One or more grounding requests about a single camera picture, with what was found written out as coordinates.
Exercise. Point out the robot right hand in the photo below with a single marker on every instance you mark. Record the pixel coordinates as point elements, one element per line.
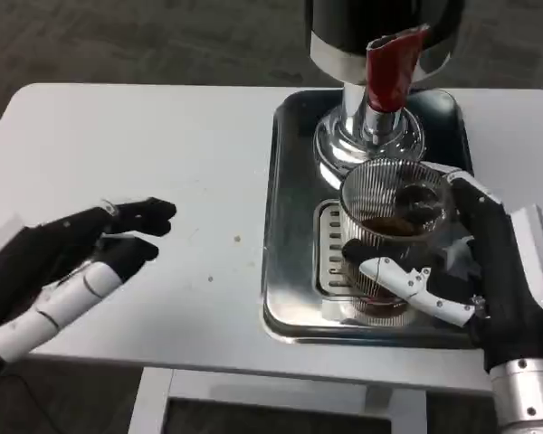
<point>507,280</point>

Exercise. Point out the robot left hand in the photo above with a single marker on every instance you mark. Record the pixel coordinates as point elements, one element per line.
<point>36,257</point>

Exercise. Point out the clear ribbed glass cup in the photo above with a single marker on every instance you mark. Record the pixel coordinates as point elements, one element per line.
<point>380,212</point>

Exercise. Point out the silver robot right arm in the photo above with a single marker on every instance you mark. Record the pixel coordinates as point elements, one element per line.
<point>529,398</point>

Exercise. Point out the slotted steel drip grid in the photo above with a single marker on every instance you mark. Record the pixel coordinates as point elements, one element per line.
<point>330,253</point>

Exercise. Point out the steel drip tray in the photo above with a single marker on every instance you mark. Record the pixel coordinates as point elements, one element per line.
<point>289,217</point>

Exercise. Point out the black and steel drink dispenser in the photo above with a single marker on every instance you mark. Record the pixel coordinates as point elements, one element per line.
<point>339,31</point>

